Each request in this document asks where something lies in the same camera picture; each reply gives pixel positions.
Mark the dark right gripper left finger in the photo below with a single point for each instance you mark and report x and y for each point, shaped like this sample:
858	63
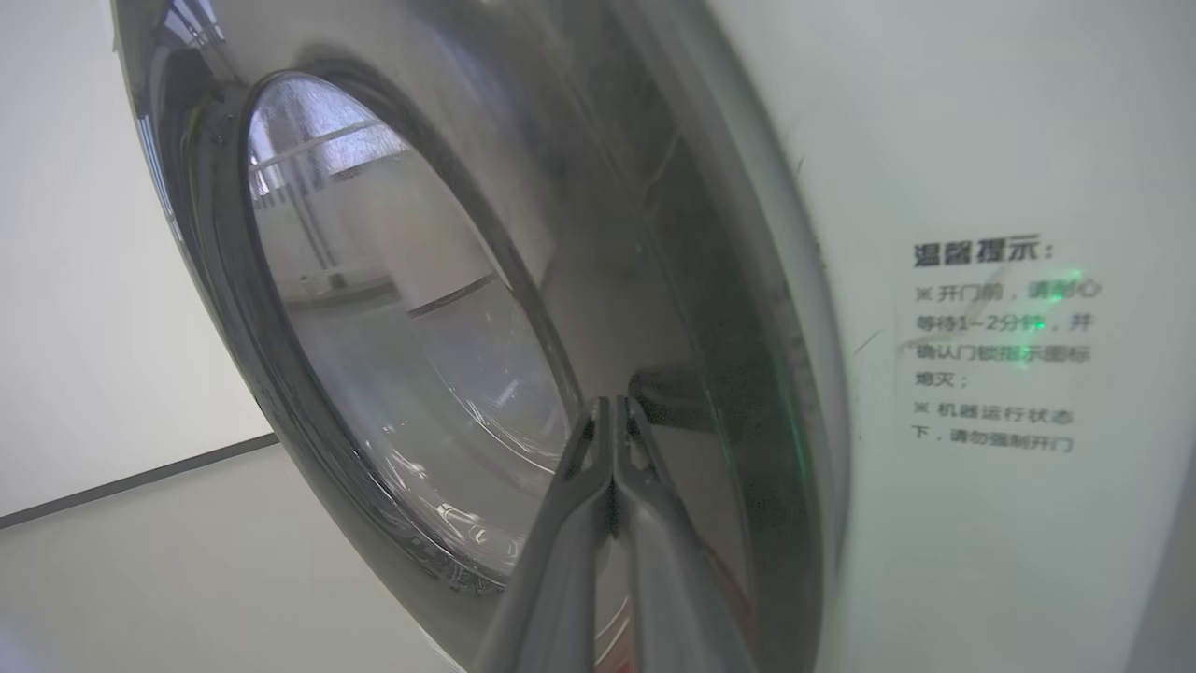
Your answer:
561	561

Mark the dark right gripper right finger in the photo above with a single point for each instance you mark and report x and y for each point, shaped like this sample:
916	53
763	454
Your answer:
668	579

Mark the dark grey glass washer door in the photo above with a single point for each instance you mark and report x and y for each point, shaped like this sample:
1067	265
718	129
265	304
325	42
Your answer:
374	280

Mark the white front-load washing machine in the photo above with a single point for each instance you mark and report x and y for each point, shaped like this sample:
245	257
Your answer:
981	140

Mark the printed text notice sticker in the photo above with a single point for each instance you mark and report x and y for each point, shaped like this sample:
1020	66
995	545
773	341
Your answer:
1000	355

